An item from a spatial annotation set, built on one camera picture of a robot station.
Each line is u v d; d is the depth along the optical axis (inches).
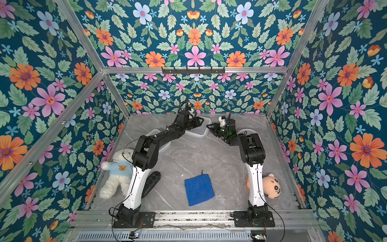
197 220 29.5
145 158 24.2
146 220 29.0
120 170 32.3
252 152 24.8
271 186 30.0
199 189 32.2
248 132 40.1
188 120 35.0
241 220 28.9
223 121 39.9
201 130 38.1
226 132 35.9
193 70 36.0
